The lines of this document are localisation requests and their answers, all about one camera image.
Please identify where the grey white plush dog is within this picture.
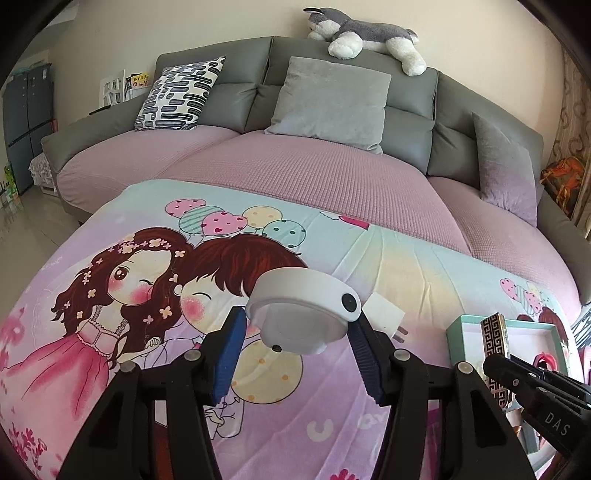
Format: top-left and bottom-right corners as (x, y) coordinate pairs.
(304, 7), (428, 77)

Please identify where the white lace cloth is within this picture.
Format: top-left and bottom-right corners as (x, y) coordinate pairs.
(28, 154), (58, 190)

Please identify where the dark blue cabinet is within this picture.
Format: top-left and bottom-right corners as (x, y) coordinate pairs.
(2, 62), (58, 195)

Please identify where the grey sofa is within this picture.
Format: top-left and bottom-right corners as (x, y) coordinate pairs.
(41, 36), (591, 259)

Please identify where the printed cartoon blanket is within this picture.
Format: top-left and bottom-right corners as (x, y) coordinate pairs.
(0, 179), (591, 480)

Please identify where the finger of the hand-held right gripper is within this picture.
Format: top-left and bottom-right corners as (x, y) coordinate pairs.
(482, 353), (591, 409)

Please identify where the grey purple cushion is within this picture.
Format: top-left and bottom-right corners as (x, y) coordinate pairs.
(472, 112), (539, 228)

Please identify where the white round device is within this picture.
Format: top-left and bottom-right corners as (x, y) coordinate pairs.
(245, 269), (363, 356)

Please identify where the orange patterned bag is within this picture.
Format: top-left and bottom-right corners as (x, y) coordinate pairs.
(540, 156), (585, 217)

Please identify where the patterned curtain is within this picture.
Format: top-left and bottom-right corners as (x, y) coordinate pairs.
(551, 46), (591, 232)

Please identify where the teal box lid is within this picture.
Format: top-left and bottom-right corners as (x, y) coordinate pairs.
(445, 315), (575, 455)

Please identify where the white charger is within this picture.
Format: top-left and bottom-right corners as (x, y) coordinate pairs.
(365, 295), (409, 343)

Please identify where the black white patterned pillow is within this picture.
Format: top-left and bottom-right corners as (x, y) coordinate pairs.
(134, 56), (227, 132)

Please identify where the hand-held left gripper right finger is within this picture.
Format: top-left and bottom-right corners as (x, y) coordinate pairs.
(348, 316), (539, 480)

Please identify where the black gold patterned box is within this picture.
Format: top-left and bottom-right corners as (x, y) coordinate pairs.
(480, 313), (512, 407)

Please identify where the pink sofa cover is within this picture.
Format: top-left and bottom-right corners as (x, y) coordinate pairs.
(58, 124), (583, 319)

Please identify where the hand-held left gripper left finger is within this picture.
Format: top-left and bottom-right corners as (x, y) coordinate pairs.
(55, 305), (247, 480)

